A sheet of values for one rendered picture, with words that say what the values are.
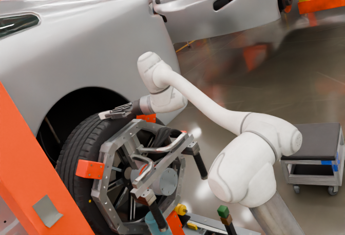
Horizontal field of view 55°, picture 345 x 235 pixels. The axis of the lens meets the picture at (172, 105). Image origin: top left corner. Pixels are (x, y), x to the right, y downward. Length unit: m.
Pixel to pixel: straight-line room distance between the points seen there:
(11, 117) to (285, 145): 0.85
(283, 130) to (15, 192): 0.87
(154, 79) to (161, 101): 0.13
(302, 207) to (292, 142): 1.47
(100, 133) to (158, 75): 0.43
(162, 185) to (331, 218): 1.23
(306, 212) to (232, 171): 1.54
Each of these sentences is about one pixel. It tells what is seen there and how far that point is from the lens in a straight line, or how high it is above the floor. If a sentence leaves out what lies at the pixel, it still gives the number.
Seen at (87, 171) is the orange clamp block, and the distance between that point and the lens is 1.45.
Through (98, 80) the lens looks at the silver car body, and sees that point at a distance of 1.96.
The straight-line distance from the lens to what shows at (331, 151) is 2.33.
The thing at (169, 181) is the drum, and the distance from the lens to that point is 1.57.
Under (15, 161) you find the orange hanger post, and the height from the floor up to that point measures 1.35.
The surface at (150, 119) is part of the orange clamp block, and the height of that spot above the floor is 1.09.
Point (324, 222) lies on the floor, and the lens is 2.37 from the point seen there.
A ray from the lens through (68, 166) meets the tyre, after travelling 1.62.
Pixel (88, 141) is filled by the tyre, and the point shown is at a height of 1.15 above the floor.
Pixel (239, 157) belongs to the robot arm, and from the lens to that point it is 0.95.
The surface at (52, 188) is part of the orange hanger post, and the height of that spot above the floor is 1.19.
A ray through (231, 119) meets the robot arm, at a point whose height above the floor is 1.19.
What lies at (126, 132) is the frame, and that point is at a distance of 1.55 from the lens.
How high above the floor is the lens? 1.72
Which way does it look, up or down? 22 degrees down
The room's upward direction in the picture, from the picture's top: 22 degrees counter-clockwise
